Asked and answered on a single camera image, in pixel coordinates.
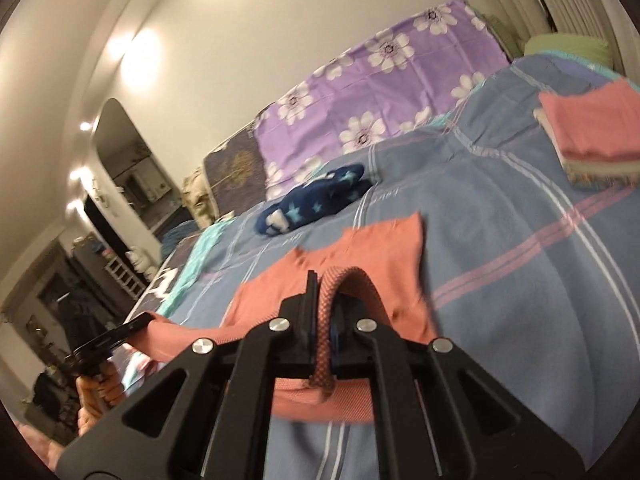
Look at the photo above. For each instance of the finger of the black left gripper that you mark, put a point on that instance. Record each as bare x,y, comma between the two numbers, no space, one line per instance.
89,357

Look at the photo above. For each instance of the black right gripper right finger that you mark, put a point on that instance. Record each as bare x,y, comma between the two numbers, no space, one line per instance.
437,413

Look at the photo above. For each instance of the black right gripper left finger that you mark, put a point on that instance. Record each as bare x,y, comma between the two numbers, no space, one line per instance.
206,414

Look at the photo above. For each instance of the salmon pink knit garment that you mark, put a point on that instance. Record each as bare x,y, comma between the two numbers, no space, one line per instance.
379,264

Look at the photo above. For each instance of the stack of folded clothes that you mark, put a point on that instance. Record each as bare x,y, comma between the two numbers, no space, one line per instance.
596,135

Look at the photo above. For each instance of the left hand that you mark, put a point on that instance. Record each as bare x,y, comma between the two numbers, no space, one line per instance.
97,395

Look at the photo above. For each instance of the blue plaid bed sheet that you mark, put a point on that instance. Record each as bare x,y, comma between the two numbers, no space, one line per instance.
536,278

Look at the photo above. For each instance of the beige plush toy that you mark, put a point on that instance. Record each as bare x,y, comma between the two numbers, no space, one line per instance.
195,197

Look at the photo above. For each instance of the dark purple tree pillow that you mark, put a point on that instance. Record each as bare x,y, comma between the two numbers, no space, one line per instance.
235,174

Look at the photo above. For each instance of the navy star pattern fleece garment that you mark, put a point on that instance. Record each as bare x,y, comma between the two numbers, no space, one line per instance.
322,196

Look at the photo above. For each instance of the purple floral pillow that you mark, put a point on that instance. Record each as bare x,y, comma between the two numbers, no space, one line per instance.
395,81

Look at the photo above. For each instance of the green pillow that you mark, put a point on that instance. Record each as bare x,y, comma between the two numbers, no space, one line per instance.
593,49

